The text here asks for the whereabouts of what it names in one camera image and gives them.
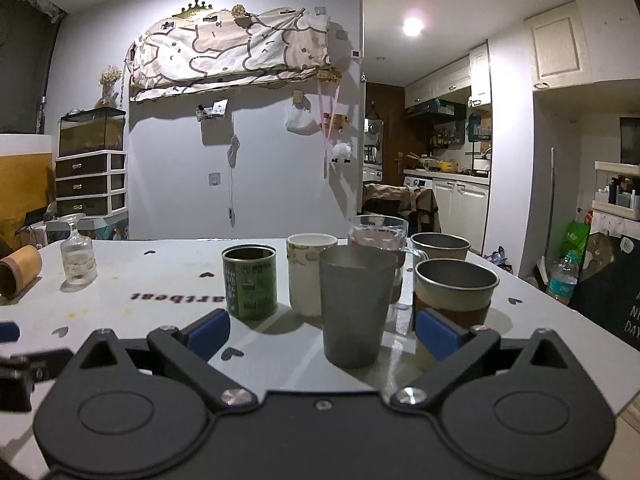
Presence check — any white wall cabinet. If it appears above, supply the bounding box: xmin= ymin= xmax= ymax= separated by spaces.
xmin=523 ymin=0 xmax=594 ymax=90

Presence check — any chair with brown cloth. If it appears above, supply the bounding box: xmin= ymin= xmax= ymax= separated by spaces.
xmin=362 ymin=183 xmax=441 ymax=236

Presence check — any white patterned mug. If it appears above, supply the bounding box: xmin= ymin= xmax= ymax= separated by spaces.
xmin=286 ymin=233 xmax=339 ymax=317

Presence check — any bamboo cup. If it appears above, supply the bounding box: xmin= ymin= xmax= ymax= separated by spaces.
xmin=0 ymin=245 xmax=44 ymax=301

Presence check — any glass fish tank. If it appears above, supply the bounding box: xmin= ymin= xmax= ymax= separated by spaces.
xmin=58 ymin=107 xmax=126 ymax=157

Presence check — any plastic water bottle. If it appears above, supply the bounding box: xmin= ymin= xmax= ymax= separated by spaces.
xmin=545 ymin=252 xmax=580 ymax=306

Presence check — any white drawer unit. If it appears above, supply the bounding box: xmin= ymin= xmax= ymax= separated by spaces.
xmin=53 ymin=150 xmax=127 ymax=218

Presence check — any clear wine glass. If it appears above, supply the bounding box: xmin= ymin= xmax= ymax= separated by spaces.
xmin=59 ymin=213 xmax=99 ymax=289

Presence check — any grey metal tumbler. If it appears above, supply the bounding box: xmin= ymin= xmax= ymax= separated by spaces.
xmin=318 ymin=245 xmax=399 ymax=368

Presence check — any white mop pole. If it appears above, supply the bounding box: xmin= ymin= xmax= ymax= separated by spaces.
xmin=542 ymin=147 xmax=556 ymax=262

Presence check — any black chalkboard sign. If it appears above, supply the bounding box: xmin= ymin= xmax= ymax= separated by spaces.
xmin=569 ymin=232 xmax=640 ymax=352

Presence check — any green tin can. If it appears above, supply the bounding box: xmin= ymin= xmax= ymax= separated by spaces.
xmin=221 ymin=244 xmax=279 ymax=321

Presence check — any gold crown ornament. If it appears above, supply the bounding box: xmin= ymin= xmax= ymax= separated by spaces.
xmin=172 ymin=2 xmax=214 ymax=19

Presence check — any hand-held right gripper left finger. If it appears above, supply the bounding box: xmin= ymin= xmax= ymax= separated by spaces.
xmin=70 ymin=308 xmax=260 ymax=415

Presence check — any clear glass mug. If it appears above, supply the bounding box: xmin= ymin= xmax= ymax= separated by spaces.
xmin=347 ymin=214 xmax=430 ymax=307

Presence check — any dried flower bunch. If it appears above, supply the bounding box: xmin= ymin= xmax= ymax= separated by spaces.
xmin=94 ymin=64 xmax=124 ymax=109

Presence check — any white hanging bag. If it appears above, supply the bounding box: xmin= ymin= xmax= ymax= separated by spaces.
xmin=285 ymin=104 xmax=321 ymax=136

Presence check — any printed blanket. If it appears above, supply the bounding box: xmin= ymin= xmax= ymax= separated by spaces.
xmin=128 ymin=5 xmax=332 ymax=104

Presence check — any metal cup with brown sleeve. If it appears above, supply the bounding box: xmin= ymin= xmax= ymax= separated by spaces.
xmin=413 ymin=258 xmax=500 ymax=332

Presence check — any white storage shelf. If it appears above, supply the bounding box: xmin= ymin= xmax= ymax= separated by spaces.
xmin=592 ymin=159 xmax=640 ymax=221

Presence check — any plain metal cup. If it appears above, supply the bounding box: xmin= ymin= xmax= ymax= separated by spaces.
xmin=411 ymin=232 xmax=472 ymax=264

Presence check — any yellow board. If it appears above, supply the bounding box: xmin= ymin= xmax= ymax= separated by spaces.
xmin=0 ymin=133 xmax=55 ymax=249

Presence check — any white kitchen base cabinet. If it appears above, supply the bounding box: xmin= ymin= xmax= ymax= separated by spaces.
xmin=430 ymin=177 xmax=491 ymax=256

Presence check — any green shopping bag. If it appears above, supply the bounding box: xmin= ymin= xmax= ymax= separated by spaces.
xmin=562 ymin=219 xmax=591 ymax=264

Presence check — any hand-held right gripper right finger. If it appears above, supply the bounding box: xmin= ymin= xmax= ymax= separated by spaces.
xmin=389 ymin=308 xmax=581 ymax=411

